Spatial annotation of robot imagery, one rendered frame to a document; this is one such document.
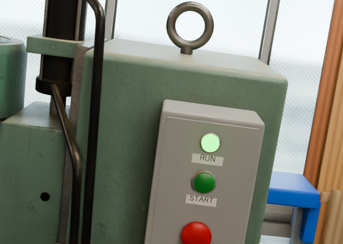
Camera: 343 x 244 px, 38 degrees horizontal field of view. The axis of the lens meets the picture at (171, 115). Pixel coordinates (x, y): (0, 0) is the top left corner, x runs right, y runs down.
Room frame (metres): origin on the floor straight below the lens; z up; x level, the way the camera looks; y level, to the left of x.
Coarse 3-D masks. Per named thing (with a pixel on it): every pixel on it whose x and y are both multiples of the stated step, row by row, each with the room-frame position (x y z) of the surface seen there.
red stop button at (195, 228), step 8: (192, 224) 0.46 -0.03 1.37; (200, 224) 0.46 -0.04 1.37; (184, 232) 0.45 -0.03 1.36; (192, 232) 0.45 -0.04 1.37; (200, 232) 0.45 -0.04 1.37; (208, 232) 0.45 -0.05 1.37; (184, 240) 0.45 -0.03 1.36; (192, 240) 0.45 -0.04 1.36; (200, 240) 0.45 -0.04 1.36; (208, 240) 0.45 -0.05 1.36
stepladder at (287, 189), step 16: (272, 176) 1.32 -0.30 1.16; (288, 176) 1.34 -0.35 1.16; (272, 192) 1.22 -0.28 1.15; (288, 192) 1.22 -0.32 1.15; (304, 192) 1.23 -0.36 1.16; (304, 208) 1.28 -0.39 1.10; (304, 224) 1.26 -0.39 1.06; (272, 240) 1.28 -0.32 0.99; (288, 240) 1.30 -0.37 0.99; (304, 240) 1.25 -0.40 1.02
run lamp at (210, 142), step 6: (210, 132) 0.46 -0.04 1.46; (204, 138) 0.46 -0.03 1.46; (210, 138) 0.46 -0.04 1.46; (216, 138) 0.46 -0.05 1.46; (204, 144) 0.46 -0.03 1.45; (210, 144) 0.46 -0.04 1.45; (216, 144) 0.46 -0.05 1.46; (204, 150) 0.46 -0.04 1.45; (210, 150) 0.46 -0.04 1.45; (216, 150) 0.46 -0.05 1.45
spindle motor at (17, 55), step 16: (0, 48) 0.59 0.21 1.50; (16, 48) 0.61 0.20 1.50; (0, 64) 0.58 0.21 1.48; (16, 64) 0.61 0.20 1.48; (0, 80) 0.59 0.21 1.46; (16, 80) 0.61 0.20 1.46; (0, 96) 0.59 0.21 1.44; (16, 96) 0.62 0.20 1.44; (0, 112) 0.59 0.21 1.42; (16, 112) 0.62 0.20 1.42; (0, 128) 0.59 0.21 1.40
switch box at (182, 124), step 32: (160, 128) 0.47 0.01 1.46; (192, 128) 0.46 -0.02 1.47; (224, 128) 0.46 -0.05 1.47; (256, 128) 0.47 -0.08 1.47; (160, 160) 0.46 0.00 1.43; (224, 160) 0.46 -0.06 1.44; (256, 160) 0.47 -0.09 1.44; (160, 192) 0.46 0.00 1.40; (192, 192) 0.46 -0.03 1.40; (224, 192) 0.46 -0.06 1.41; (160, 224) 0.46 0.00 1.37; (224, 224) 0.46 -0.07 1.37
